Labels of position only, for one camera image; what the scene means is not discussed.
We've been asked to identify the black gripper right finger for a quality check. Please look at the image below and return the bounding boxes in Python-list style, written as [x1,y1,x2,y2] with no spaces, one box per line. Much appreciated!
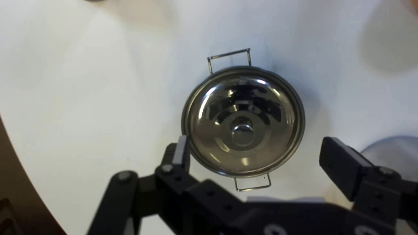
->
[319,135,418,235]

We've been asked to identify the silver pot lid with knob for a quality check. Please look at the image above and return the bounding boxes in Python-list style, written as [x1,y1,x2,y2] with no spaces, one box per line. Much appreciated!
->
[182,65,306,177]

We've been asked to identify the grey plastic cup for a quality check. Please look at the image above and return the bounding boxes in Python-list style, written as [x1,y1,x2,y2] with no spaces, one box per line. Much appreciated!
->
[360,134,418,180]

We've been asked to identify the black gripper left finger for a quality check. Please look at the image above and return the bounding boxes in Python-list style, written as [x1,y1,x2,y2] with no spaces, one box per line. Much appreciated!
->
[87,134,246,235]

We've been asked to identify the wide silver pot wire handles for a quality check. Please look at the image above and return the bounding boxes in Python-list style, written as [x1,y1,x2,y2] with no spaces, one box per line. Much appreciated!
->
[181,47,307,193]

